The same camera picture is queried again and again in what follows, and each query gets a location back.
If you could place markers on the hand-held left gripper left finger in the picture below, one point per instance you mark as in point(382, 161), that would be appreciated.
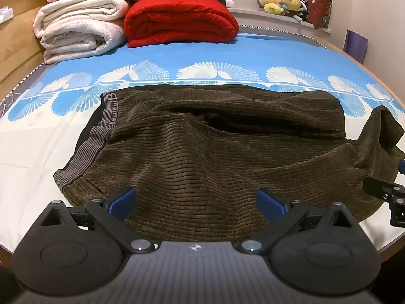
point(124, 200)

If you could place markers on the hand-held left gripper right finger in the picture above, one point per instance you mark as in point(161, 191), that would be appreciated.
point(268, 200)

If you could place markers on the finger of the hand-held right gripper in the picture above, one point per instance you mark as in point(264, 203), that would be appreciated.
point(402, 167)
point(390, 196)

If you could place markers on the blue white printed bedsheet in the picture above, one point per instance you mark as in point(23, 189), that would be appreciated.
point(196, 53)

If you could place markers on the white folded blanket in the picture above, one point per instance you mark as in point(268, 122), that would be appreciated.
point(79, 41)
point(79, 9)

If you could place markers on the dark red cushion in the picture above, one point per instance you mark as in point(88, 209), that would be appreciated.
point(319, 8)

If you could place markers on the white windowsill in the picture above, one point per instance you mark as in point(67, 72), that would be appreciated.
point(269, 19)

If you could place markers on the red folded blanket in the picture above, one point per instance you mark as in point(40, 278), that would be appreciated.
point(180, 19)

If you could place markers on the wooden headboard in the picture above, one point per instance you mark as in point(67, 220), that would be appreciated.
point(19, 34)

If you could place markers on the yellow plush toy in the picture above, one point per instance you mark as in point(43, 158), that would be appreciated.
point(272, 0)
point(291, 1)

